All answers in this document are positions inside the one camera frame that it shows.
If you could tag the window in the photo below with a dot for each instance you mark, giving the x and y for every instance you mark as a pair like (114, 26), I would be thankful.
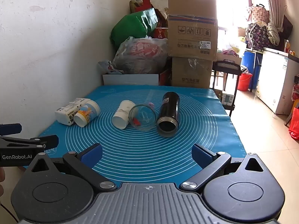
(229, 2)

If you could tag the blue yellow printed paper cup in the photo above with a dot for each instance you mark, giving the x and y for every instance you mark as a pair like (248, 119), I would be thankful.
(87, 113)

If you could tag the red carton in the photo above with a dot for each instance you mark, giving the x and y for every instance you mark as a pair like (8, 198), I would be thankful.
(165, 77)

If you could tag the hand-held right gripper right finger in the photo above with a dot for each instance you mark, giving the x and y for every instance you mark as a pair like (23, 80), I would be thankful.
(202, 154)

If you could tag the orange bottle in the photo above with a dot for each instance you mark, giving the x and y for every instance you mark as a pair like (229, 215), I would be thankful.
(287, 46)

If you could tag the white electronic device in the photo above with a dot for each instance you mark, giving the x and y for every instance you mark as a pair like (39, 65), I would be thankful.
(227, 99)

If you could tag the person's left hand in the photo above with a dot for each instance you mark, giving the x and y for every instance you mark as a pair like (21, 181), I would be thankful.
(1, 175)

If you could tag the white paper cup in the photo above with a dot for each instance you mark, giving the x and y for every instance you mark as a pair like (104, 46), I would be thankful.
(122, 116)

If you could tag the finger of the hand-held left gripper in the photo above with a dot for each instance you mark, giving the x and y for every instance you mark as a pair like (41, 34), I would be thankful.
(48, 140)
(9, 128)

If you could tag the blue silicone mat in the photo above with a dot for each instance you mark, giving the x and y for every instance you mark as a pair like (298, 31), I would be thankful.
(144, 151)

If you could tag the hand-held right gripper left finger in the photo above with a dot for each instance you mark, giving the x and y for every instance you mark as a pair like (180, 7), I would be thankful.
(93, 154)

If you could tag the white carton box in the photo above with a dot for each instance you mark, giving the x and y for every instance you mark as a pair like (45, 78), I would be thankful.
(66, 113)

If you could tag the grey patterned cloth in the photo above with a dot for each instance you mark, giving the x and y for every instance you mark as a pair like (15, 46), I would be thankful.
(108, 67)

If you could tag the red printed box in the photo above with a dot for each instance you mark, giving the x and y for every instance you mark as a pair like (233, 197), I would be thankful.
(161, 33)

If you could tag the cardboard box with plastic wrap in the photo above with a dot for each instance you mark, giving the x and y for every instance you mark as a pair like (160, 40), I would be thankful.
(191, 72)

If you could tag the black utility cart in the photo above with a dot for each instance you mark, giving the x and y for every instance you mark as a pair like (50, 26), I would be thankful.
(227, 67)

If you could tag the red bucket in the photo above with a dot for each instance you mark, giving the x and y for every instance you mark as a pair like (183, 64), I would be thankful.
(244, 81)

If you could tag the clear plastic bag red contents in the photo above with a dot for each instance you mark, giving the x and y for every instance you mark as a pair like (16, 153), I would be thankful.
(142, 54)

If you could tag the large cardboard box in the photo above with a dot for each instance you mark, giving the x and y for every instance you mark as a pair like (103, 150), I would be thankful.
(192, 25)

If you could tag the blue barrel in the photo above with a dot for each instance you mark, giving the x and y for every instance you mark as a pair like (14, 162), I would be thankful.
(248, 60)

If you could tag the green bag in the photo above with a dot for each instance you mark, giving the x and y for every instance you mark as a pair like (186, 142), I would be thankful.
(130, 25)

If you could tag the dark floral bag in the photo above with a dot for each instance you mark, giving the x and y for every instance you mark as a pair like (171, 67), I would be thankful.
(257, 36)

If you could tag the pink patterned bag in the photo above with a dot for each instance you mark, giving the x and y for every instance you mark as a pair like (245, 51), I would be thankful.
(258, 14)

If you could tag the black thermos cup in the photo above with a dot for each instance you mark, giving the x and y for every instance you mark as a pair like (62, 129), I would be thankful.
(168, 112)

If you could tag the clear glass cup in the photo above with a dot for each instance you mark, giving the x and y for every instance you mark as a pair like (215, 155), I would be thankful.
(143, 117)

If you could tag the beige curtain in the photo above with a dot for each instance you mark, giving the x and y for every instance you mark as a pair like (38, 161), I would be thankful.
(273, 9)

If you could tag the pale blue flat box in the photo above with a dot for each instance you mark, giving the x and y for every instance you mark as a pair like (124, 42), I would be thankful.
(130, 79)

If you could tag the white chest freezer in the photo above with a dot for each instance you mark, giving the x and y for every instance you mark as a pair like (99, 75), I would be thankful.
(276, 81)

